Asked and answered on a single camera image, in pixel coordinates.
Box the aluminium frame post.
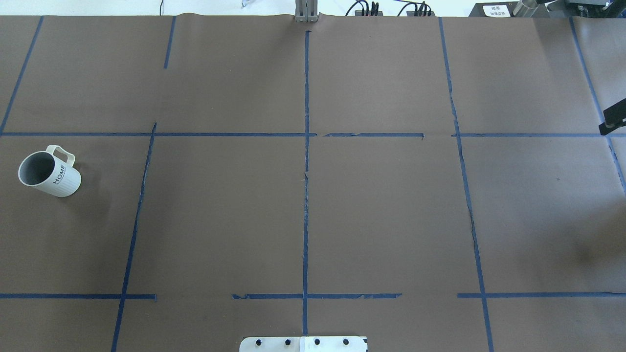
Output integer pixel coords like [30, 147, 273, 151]
[294, 0, 319, 23]

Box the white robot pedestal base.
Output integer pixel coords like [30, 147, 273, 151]
[239, 335, 369, 352]

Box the white ribbed cup with handle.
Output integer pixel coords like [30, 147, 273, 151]
[18, 145, 81, 198]

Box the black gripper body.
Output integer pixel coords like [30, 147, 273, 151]
[599, 98, 626, 136]

